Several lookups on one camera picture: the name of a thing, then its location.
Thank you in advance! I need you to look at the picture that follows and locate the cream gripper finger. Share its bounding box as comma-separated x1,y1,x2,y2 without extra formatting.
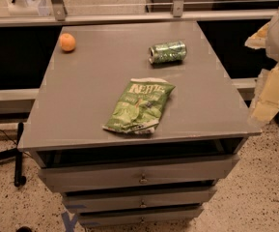
250,63,279,124
244,23,269,49

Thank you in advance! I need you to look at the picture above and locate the green soda can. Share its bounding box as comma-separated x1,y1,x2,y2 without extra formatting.
149,41,187,64

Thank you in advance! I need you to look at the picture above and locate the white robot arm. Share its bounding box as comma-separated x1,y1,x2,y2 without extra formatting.
244,10,279,126

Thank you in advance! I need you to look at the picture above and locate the top grey drawer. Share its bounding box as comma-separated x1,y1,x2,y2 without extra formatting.
39,155,239,192

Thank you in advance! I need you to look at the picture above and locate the grey drawer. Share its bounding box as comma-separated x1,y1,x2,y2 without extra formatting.
39,155,239,192
78,205,203,228
63,187,216,213

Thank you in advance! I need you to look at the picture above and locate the green Kettle chips bag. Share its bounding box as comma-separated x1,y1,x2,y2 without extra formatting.
103,77,175,134

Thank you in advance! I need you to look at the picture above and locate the grey drawer cabinet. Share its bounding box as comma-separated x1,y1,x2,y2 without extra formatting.
19,22,259,228

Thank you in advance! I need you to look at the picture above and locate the orange fruit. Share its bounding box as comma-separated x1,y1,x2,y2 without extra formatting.
59,33,76,52

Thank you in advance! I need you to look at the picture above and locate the bottom grey drawer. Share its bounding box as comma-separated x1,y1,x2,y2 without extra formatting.
78,205,203,228

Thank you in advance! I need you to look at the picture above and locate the middle grey drawer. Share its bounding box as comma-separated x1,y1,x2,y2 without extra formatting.
63,187,216,213

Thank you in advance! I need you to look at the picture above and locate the blue tape on floor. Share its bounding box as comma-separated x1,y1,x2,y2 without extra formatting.
61,207,78,232

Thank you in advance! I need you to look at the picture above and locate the black tripod stand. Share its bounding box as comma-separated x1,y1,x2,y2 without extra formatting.
0,122,28,189

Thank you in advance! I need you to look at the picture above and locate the metal railing frame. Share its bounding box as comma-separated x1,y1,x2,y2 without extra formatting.
0,0,279,27

